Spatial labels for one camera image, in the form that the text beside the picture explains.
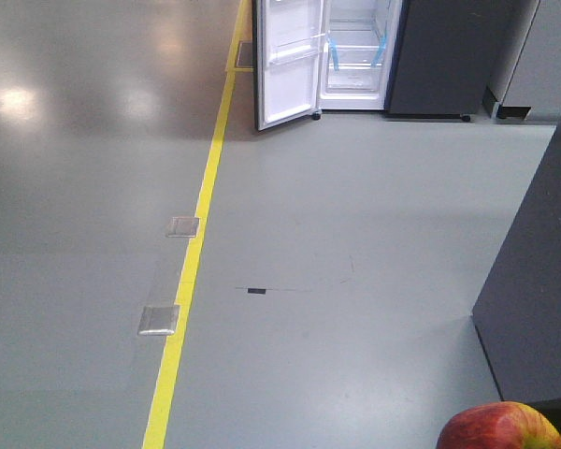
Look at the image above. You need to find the red yellow apple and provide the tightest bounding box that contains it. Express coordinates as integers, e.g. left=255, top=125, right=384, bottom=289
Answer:
left=436, top=401, right=561, bottom=449

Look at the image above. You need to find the metal floor plate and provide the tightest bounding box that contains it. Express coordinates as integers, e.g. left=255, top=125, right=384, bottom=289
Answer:
left=165, top=216, right=200, bottom=239
left=137, top=305, right=180, bottom=336

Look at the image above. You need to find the grey kitchen island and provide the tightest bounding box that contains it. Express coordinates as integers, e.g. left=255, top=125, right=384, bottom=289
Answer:
left=472, top=117, right=561, bottom=409

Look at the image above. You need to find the clear lower door bin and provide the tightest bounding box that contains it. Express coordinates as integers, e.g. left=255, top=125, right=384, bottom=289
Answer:
left=266, top=36, right=320, bottom=65

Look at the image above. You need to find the white fridge door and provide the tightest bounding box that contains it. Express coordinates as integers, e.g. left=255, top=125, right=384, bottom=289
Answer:
left=252, top=1, right=325, bottom=131

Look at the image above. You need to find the grey fridge body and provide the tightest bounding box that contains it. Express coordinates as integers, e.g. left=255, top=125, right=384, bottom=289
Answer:
left=320, top=1, right=515, bottom=122

